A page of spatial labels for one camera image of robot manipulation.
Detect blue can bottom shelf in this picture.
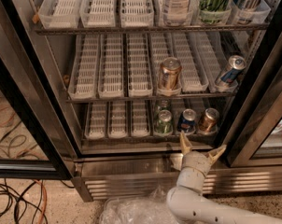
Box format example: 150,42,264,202
176,109,196,133

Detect green can front bottom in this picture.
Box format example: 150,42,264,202
154,109,173,135

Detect wire shelf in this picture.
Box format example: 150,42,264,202
35,23,269,35
81,135,214,145
66,92,236,104

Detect white bottle top shelf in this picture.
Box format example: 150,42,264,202
162,0,190,26

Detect right glass fridge door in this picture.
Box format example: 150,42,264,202
217,0,282,168

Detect black cables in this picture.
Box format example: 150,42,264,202
0,178,49,224

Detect blue silver can middle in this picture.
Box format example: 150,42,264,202
215,55,246,87

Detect orange can bottom shelf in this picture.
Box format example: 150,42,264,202
198,108,219,133

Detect bottom wire shelf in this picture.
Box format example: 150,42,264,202
81,135,214,145

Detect orange can middle shelf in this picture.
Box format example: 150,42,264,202
158,57,182,91

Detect steel fridge base grille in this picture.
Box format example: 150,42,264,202
72,153,282,202

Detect tray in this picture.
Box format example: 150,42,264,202
131,101,150,137
149,34,181,96
120,0,154,27
172,33,209,92
68,35,100,100
38,0,82,29
126,34,153,97
85,103,106,140
79,0,117,28
107,101,128,138
195,32,238,93
98,34,124,98

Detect clear plastic bag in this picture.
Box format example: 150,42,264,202
99,186,178,224

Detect left glass fridge door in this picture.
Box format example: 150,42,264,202
0,0,76,180

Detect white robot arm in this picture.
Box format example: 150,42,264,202
166,132,282,224

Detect middle wire shelf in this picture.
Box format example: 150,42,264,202
66,92,236,104

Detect orange cable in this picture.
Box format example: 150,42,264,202
32,179,49,224

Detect orange can shelf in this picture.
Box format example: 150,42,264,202
198,108,219,133
158,57,182,91

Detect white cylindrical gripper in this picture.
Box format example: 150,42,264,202
176,132,227,193

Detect green can rear bottom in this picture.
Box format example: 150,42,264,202
155,100,171,113

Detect top wire shelf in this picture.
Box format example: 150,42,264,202
35,23,269,35

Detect glass fridge door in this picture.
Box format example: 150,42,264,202
0,0,76,180
217,0,282,168

